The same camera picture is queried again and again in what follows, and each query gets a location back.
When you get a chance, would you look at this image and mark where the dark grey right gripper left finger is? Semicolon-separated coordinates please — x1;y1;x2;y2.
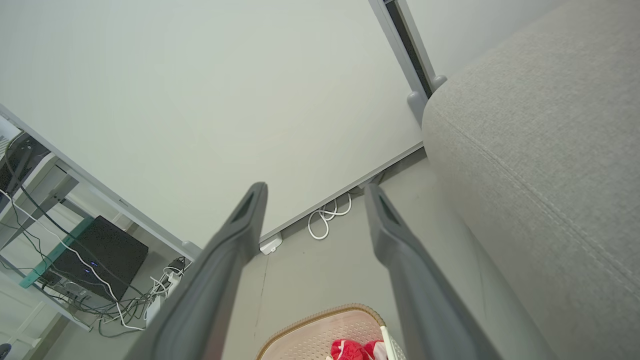
125;181;269;360

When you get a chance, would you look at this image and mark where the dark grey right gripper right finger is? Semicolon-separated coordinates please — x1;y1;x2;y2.
363;183;502;360

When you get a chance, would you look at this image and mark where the red garment with white trim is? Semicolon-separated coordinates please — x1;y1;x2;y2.
330;338;388;360

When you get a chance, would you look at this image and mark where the grey fabric sofa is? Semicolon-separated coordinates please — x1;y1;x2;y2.
421;0;640;360

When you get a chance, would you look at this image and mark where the white power strip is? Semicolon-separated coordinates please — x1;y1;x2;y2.
145;270;182;321

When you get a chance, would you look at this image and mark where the small white floor box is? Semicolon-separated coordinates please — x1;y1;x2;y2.
259;233;284;256

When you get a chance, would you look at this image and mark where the black computer case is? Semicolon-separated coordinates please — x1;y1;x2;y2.
50;215;150;303

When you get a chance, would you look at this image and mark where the beige plastic laundry basket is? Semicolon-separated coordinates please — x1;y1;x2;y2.
256;303;407;360

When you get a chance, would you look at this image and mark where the green shelf beam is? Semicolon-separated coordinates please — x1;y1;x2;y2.
20;216;96;289

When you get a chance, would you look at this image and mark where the white coiled cable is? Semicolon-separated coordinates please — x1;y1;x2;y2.
307;192;353;241

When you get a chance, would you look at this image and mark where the thin white cable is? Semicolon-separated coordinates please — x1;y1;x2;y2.
0;189;147;332

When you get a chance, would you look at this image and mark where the white metal desk frame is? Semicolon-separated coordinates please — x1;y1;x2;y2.
0;152;96;331

